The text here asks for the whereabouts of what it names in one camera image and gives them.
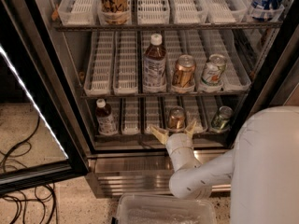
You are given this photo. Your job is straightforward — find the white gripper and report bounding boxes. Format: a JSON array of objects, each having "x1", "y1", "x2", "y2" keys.
[{"x1": 149, "y1": 119, "x2": 197, "y2": 155}]

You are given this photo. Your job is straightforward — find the orange can bottom shelf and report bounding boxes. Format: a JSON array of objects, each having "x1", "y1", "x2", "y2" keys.
[{"x1": 167, "y1": 106, "x2": 186, "y2": 130}]

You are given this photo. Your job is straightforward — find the orange can shelf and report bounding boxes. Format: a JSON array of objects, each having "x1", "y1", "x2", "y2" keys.
[
  {"x1": 167, "y1": 106, "x2": 186, "y2": 130},
  {"x1": 172, "y1": 54, "x2": 196, "y2": 89}
]

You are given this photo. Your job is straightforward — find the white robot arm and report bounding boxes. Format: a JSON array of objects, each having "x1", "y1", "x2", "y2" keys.
[{"x1": 150, "y1": 105, "x2": 299, "y2": 224}]

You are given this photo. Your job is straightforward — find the green can bottom shelf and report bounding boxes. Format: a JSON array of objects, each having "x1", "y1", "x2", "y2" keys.
[{"x1": 211, "y1": 105, "x2": 234, "y2": 133}]

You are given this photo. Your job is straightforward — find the orange can middle shelf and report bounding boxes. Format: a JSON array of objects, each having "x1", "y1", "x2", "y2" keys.
[{"x1": 172, "y1": 54, "x2": 196, "y2": 89}]

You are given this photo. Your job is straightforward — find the white green can middle shelf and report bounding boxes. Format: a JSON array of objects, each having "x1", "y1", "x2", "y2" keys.
[{"x1": 201, "y1": 54, "x2": 226, "y2": 87}]

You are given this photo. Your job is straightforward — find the small tea bottle bottom shelf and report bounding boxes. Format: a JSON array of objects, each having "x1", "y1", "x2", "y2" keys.
[{"x1": 95, "y1": 99, "x2": 118, "y2": 135}]

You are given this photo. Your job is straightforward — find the large tea bottle middle shelf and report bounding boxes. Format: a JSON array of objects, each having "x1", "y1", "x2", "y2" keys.
[{"x1": 143, "y1": 34, "x2": 166, "y2": 92}]

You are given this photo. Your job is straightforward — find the stainless steel display fridge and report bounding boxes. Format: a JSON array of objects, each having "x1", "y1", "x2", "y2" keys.
[{"x1": 6, "y1": 0, "x2": 299, "y2": 200}]

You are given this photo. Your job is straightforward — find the open glass fridge door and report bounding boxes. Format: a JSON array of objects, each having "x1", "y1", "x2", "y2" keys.
[{"x1": 0, "y1": 0, "x2": 88, "y2": 195}]

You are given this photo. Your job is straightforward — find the brown bottle top shelf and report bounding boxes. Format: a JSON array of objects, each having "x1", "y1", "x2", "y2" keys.
[{"x1": 98, "y1": 0, "x2": 129, "y2": 25}]

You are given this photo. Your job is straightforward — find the white tray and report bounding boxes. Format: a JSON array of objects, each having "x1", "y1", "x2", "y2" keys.
[
  {"x1": 200, "y1": 30, "x2": 251, "y2": 91},
  {"x1": 113, "y1": 31, "x2": 138, "y2": 95},
  {"x1": 169, "y1": 0, "x2": 208, "y2": 24},
  {"x1": 137, "y1": 0, "x2": 170, "y2": 24},
  {"x1": 121, "y1": 98, "x2": 140, "y2": 135},
  {"x1": 182, "y1": 96, "x2": 207, "y2": 133},
  {"x1": 144, "y1": 96, "x2": 163, "y2": 134},
  {"x1": 58, "y1": 0, "x2": 98, "y2": 26},
  {"x1": 84, "y1": 32, "x2": 114, "y2": 97}
]

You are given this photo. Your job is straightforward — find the clear plastic bin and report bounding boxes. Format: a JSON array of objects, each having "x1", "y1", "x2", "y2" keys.
[{"x1": 115, "y1": 194, "x2": 217, "y2": 224}]

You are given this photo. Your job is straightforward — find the white tray middle far left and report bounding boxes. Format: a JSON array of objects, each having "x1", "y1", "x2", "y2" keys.
[{"x1": 84, "y1": 32, "x2": 114, "y2": 97}]

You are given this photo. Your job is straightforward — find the white tray middle far right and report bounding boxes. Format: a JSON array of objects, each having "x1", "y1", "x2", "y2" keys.
[{"x1": 200, "y1": 30, "x2": 251, "y2": 91}]

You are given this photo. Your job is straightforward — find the white tray top far left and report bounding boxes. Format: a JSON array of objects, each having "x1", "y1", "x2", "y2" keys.
[{"x1": 58, "y1": 0, "x2": 98, "y2": 26}]

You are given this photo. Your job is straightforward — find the bottom wire shelf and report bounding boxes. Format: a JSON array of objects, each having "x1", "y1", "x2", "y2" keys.
[{"x1": 94, "y1": 133, "x2": 228, "y2": 143}]

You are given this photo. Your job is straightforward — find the wire shelf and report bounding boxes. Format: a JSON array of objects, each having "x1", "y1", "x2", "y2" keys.
[
  {"x1": 80, "y1": 91, "x2": 249, "y2": 99},
  {"x1": 94, "y1": 133, "x2": 228, "y2": 143},
  {"x1": 54, "y1": 21, "x2": 282, "y2": 32}
]

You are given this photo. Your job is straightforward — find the middle wire shelf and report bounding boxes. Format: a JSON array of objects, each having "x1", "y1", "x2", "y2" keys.
[{"x1": 80, "y1": 91, "x2": 249, "y2": 99}]

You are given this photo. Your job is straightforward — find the top wire shelf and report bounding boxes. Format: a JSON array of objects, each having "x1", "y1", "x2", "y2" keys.
[{"x1": 54, "y1": 21, "x2": 282, "y2": 32}]

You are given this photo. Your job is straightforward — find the black floor cables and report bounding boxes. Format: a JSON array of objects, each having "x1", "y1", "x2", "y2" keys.
[{"x1": 0, "y1": 115, "x2": 58, "y2": 224}]

